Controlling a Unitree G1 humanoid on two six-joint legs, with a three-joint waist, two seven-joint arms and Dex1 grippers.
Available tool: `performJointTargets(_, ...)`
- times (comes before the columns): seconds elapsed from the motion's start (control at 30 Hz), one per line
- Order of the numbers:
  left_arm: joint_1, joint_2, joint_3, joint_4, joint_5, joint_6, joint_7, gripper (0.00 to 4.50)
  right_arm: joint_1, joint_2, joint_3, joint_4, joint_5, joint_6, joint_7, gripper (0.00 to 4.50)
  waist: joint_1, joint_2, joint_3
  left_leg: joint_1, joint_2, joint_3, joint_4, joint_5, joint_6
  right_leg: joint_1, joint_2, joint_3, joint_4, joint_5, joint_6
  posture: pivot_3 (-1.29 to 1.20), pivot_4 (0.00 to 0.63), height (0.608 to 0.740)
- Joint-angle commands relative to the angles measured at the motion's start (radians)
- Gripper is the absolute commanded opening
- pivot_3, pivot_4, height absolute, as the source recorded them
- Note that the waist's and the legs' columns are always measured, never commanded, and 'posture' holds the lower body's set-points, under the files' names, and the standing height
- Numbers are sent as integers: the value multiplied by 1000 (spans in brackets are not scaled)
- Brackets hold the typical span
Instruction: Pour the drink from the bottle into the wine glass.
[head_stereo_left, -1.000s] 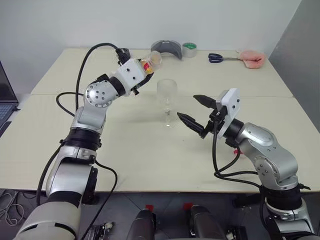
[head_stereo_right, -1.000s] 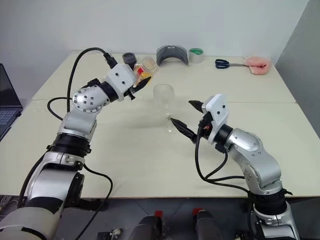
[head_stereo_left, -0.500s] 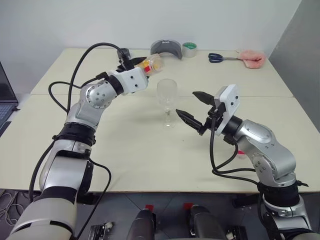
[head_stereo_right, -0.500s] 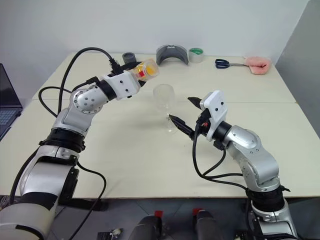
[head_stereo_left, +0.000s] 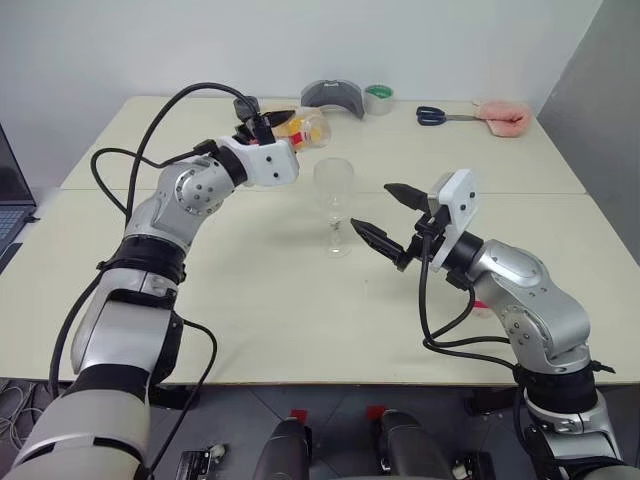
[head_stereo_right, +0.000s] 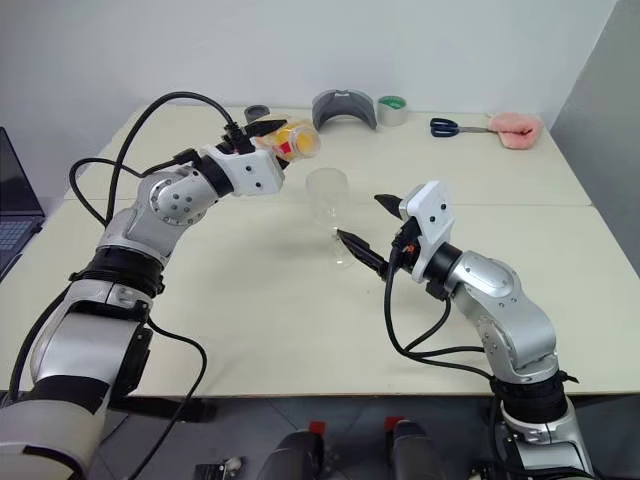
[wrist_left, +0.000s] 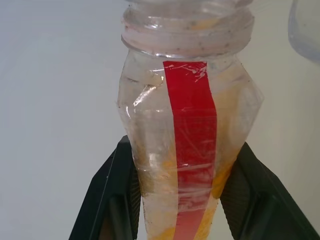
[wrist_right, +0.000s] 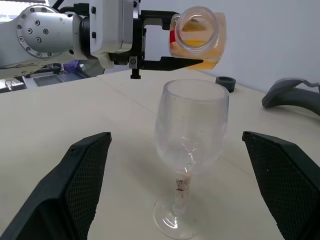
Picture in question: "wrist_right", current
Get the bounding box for clear wine glass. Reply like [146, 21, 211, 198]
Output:
[152, 79, 230, 240]

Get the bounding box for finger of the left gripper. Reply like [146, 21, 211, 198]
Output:
[143, 56, 205, 73]
[139, 10, 181, 31]

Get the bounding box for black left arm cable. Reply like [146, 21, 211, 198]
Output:
[51, 0, 91, 14]

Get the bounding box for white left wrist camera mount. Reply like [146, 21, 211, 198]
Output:
[88, 0, 141, 69]

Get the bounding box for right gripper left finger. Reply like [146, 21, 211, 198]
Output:
[0, 131, 113, 240]

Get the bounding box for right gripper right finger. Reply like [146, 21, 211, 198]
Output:
[241, 130, 320, 240]

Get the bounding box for clear bottle with yellow drink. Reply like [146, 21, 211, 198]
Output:
[167, 5, 229, 72]

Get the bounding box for small black round cup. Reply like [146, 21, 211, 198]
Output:
[215, 75, 237, 93]

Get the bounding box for grey curved visor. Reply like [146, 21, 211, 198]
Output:
[261, 77, 320, 121]

